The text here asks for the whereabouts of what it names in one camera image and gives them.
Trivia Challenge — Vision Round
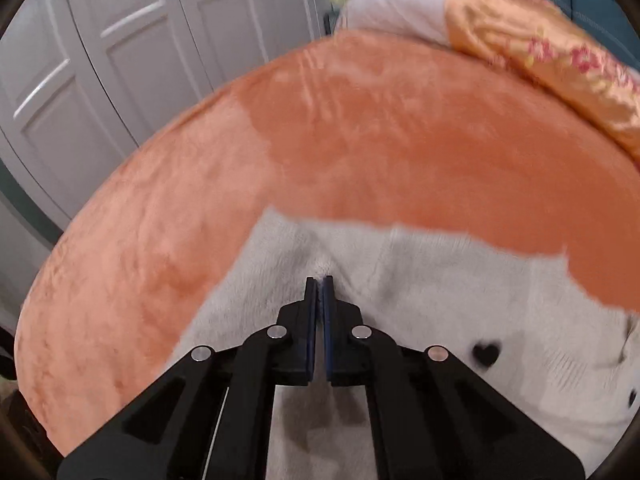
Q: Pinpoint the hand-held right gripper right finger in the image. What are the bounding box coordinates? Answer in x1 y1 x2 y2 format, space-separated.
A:
322 275 586 480

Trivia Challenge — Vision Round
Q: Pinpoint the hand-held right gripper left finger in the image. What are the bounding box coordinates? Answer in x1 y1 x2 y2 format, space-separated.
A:
57 276 319 480

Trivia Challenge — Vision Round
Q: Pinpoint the white knit sweater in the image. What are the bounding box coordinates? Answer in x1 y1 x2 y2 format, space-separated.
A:
170 207 640 480

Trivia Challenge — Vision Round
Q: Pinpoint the orange fleece blanket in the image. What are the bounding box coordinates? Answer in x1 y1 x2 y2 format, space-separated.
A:
15 27 640 456

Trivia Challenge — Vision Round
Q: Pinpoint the white pillow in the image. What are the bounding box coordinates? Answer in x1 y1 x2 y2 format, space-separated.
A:
337 0 453 48

